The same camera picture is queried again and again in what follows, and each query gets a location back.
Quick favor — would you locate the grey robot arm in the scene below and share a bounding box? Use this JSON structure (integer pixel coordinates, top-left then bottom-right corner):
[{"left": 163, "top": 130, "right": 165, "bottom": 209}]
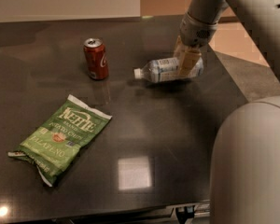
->
[{"left": 180, "top": 0, "right": 280, "bottom": 224}]

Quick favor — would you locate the dark drawer under table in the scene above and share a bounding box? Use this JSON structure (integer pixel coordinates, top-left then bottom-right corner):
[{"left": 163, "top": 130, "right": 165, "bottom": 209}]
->
[{"left": 69, "top": 201, "right": 210, "bottom": 224}]

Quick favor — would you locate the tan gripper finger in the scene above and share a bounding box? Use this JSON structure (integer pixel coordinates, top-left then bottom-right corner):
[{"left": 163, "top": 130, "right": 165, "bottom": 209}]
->
[
  {"left": 174, "top": 36, "right": 186, "bottom": 58},
  {"left": 177, "top": 48, "right": 202, "bottom": 77}
]

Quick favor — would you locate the green kettle chips bag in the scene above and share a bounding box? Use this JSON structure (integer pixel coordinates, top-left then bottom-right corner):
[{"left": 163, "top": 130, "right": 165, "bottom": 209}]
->
[{"left": 7, "top": 95, "right": 112, "bottom": 187}]

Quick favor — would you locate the blue plastic water bottle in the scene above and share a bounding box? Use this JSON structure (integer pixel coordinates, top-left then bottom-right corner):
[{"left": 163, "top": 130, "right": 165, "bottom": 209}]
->
[{"left": 133, "top": 57, "right": 203, "bottom": 83}]

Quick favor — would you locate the red coke can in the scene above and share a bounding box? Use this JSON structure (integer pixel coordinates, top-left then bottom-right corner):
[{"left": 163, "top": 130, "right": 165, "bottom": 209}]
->
[{"left": 83, "top": 38, "right": 108, "bottom": 80}]

